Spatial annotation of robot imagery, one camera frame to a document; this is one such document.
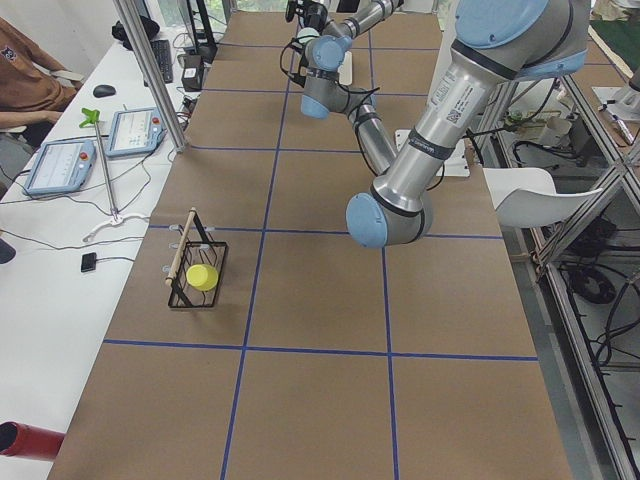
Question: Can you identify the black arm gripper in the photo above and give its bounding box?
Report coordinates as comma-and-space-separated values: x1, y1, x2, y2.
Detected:
285, 0, 331, 30

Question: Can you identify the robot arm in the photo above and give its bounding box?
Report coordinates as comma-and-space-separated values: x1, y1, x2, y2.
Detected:
346, 0, 591, 248
284, 1, 403, 176

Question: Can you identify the white rabbit print tray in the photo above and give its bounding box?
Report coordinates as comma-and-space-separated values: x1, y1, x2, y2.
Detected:
338, 51, 353, 86

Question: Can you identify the yellow plastic cup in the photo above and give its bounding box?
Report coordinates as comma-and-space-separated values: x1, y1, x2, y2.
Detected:
186, 264, 219, 292

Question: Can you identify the black power adapter box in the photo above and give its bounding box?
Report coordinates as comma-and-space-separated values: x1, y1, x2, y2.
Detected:
181, 55, 204, 92

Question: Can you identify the black keyboard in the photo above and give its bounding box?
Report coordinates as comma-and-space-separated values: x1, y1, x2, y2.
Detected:
150, 39, 174, 84

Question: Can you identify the right teach pendant tablet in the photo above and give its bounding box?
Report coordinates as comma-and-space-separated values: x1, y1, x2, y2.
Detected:
105, 108, 166, 158

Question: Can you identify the teach pendant tablet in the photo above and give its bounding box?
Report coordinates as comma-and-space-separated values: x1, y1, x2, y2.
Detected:
23, 140, 96, 197
105, 108, 166, 158

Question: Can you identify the black computer mouse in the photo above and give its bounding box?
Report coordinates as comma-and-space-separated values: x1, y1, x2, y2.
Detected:
92, 84, 117, 98

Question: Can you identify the white plastic chair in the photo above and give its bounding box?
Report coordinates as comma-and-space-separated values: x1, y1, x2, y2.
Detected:
483, 167, 603, 228

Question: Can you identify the left teach pendant tablet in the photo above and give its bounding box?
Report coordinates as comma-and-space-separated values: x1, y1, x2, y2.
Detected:
23, 140, 96, 197

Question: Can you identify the seated person brown shirt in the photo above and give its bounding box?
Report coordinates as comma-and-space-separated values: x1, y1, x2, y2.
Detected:
0, 15, 86, 186

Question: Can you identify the small black puck device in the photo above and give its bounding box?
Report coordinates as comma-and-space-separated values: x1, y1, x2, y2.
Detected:
80, 252, 97, 273

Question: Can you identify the red cylinder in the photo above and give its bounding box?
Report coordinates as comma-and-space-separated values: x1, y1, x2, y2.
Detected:
1, 421, 65, 461

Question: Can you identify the aluminium frame post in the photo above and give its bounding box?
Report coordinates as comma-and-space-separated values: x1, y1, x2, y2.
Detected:
113, 0, 187, 153

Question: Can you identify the black wire cup rack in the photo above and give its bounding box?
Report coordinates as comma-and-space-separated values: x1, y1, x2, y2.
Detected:
165, 207, 229, 310

